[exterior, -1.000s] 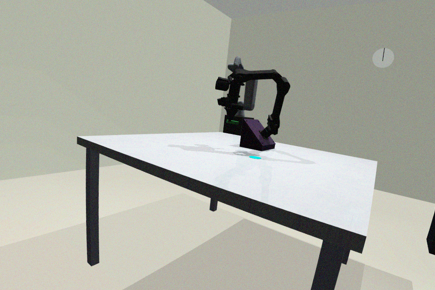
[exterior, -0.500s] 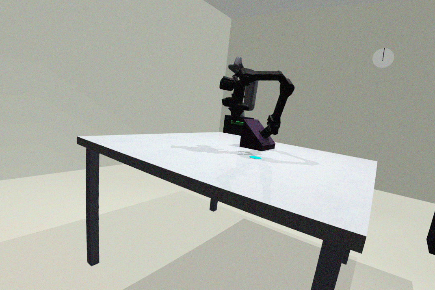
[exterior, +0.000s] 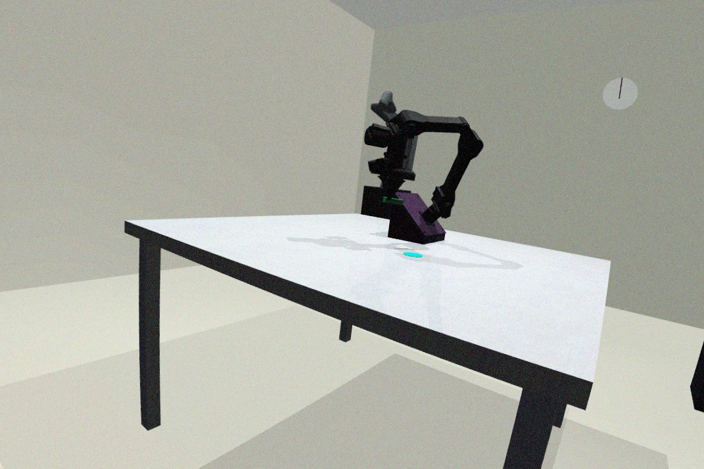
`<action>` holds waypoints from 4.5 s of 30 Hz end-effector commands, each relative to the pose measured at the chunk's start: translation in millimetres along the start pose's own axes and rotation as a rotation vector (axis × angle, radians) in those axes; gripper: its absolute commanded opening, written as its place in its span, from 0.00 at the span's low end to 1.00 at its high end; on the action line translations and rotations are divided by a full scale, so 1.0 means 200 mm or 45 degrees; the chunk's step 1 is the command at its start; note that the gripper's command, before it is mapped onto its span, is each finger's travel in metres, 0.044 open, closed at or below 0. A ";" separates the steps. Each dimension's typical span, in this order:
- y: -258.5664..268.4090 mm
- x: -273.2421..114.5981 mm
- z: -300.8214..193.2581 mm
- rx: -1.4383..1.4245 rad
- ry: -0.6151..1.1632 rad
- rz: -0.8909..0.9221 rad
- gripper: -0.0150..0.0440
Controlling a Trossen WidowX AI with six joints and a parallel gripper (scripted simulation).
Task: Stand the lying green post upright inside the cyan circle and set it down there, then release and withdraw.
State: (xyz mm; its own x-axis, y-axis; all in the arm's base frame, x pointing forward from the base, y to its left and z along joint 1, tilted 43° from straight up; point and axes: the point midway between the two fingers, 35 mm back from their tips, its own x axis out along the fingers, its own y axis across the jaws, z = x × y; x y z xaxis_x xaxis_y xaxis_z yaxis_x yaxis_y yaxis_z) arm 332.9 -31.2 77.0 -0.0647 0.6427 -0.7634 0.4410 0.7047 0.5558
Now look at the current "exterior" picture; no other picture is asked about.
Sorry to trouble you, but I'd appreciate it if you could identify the green rectangular post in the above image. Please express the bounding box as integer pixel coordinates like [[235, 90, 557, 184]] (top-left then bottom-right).
[[383, 197, 404, 205]]

